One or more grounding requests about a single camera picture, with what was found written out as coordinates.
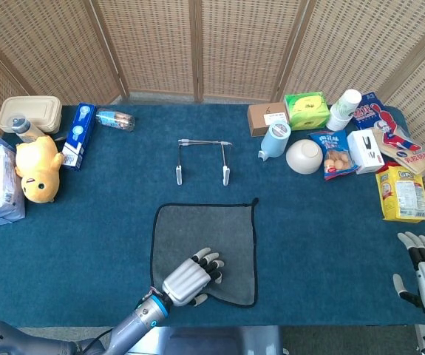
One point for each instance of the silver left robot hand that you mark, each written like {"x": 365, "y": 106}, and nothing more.
{"x": 186, "y": 283}

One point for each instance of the grey and blue cloth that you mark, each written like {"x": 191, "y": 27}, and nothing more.
{"x": 197, "y": 229}

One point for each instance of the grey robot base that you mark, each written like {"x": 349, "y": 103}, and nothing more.
{"x": 212, "y": 342}

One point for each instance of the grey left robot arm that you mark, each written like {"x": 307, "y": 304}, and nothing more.
{"x": 134, "y": 325}

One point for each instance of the yellow tea bag pack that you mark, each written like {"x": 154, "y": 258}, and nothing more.
{"x": 404, "y": 194}

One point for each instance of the teal carpet table cover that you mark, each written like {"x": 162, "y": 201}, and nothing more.
{"x": 86, "y": 251}

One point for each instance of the beige bag with red text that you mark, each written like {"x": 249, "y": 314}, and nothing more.
{"x": 415, "y": 155}

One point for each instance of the white box with black print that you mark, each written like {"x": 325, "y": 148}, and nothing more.
{"x": 365, "y": 151}

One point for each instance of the light blue cylindrical container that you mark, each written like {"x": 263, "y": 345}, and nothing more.
{"x": 275, "y": 142}

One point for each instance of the blue cookie snack bag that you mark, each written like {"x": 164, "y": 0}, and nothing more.
{"x": 336, "y": 155}

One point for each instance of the cream upturned bowl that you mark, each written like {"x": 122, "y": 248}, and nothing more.
{"x": 304, "y": 157}

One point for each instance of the clear plastic snack bottle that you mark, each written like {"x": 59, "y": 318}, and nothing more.
{"x": 116, "y": 119}

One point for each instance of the brown cardboard box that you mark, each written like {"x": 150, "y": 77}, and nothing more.
{"x": 262, "y": 120}

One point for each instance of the blue toothpaste box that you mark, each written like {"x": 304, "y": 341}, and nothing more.
{"x": 79, "y": 137}

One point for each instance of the yellow plush toy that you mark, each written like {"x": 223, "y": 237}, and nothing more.
{"x": 38, "y": 166}

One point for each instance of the blue box with red figure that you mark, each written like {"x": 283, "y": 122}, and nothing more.
{"x": 373, "y": 111}

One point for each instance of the stack of paper cups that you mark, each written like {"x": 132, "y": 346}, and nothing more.
{"x": 343, "y": 109}

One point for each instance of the green tissue pack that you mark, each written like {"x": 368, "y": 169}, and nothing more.
{"x": 308, "y": 109}

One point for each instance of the bottle with grey cap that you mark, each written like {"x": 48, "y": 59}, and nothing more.
{"x": 25, "y": 129}

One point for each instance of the beige lidded lunch box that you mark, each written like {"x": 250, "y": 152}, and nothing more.
{"x": 31, "y": 111}

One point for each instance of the wicker folding screen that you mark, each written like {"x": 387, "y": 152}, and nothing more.
{"x": 234, "y": 44}

